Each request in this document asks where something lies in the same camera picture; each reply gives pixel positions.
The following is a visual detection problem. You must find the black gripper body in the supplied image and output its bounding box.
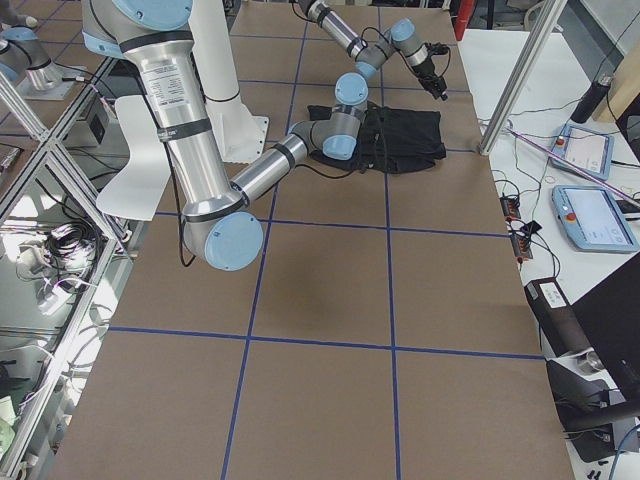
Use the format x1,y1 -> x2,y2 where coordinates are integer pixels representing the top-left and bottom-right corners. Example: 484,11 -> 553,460
412,57 -> 443,90

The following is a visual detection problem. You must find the black printed t-shirt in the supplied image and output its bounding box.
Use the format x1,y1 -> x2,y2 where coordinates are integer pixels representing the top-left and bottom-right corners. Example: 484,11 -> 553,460
310,102 -> 447,174

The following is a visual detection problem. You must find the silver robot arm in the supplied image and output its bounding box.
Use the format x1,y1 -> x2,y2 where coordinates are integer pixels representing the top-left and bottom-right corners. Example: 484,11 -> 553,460
297,1 -> 451,101
81,1 -> 370,271

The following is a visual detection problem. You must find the red cylinder object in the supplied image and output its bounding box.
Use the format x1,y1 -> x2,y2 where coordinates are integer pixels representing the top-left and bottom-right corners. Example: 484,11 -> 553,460
454,0 -> 476,41

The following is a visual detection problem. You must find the black water bottle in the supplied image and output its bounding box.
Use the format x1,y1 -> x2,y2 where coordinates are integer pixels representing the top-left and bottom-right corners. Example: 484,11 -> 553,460
570,73 -> 615,124

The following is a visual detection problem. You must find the far blue teach pendant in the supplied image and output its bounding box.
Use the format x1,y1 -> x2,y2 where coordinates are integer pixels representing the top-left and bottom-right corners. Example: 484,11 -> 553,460
551,124 -> 614,180

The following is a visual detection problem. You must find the blue teach pendant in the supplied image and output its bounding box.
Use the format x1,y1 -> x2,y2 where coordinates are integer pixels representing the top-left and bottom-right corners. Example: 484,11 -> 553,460
551,185 -> 639,253
551,124 -> 614,180

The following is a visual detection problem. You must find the near blue teach pendant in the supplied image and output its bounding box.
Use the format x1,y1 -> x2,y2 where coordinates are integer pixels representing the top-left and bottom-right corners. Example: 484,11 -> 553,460
551,185 -> 639,253

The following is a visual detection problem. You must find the black monitor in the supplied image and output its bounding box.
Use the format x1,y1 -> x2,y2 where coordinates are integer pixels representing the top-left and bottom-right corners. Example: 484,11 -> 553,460
572,255 -> 640,399

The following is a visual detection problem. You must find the white chair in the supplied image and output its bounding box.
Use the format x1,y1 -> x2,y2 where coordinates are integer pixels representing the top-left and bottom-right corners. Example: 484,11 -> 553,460
96,95 -> 170,221

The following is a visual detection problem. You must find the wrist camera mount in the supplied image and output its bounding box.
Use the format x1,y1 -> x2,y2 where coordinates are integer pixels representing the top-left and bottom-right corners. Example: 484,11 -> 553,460
428,43 -> 450,56

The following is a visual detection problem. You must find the aluminium frame post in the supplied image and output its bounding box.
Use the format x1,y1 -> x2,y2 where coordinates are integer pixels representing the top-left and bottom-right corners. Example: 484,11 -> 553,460
478,0 -> 568,156

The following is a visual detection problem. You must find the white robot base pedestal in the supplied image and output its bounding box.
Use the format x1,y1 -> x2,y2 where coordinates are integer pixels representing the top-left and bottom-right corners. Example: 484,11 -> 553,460
189,0 -> 269,163

